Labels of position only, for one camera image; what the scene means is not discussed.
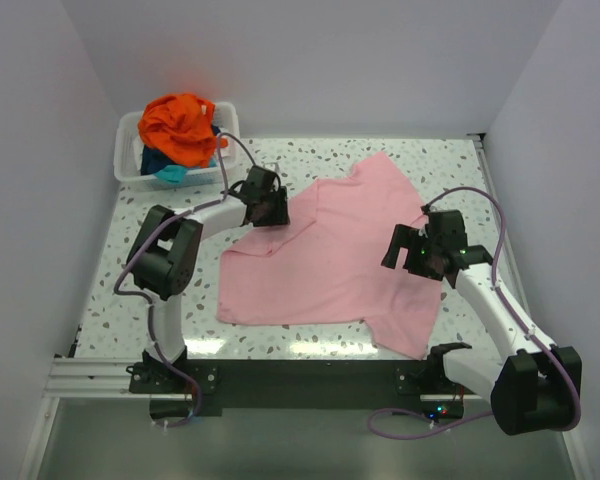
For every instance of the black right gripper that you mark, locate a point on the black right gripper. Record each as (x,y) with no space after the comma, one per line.
(408,237)

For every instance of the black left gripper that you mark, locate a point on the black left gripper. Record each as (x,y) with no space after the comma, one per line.
(280,216)

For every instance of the pink t shirt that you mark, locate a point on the pink t shirt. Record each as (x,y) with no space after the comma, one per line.
(325,266)

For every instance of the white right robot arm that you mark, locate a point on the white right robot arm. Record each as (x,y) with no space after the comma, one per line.
(534,384)

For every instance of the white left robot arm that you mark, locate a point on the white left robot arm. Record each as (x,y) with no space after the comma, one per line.
(162,259)

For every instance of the white plastic laundry basket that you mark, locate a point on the white plastic laundry basket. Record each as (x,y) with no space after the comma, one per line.
(128,153)

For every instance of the white garment in basket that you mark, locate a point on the white garment in basket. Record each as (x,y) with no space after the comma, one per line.
(220,147)

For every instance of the teal t shirt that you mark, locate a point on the teal t shirt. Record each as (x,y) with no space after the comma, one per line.
(172,175)

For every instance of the orange t shirt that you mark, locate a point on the orange t shirt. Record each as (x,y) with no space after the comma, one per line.
(180,126)

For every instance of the dark blue t shirt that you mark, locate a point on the dark blue t shirt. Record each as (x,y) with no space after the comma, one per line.
(153,161)

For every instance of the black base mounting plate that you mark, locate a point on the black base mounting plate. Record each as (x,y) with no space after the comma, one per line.
(208,388)

